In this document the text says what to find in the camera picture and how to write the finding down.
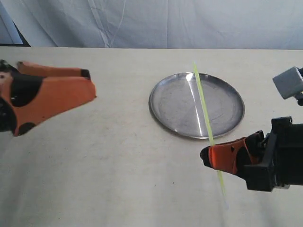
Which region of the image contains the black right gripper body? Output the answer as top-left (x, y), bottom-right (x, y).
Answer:
top-left (238, 116), bottom-right (303, 192)

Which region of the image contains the round silver metal plate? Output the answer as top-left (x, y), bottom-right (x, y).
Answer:
top-left (149, 72), bottom-right (245, 139)

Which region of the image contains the white backdrop curtain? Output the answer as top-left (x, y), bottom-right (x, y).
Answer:
top-left (0, 0), bottom-right (303, 50)

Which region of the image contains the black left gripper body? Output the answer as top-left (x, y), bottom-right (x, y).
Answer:
top-left (0, 60), bottom-right (44, 132)

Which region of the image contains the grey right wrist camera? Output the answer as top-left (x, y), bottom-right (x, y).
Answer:
top-left (272, 67), bottom-right (303, 99)

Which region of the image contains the thin green straw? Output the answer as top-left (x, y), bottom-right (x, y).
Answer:
top-left (193, 62), bottom-right (229, 210)

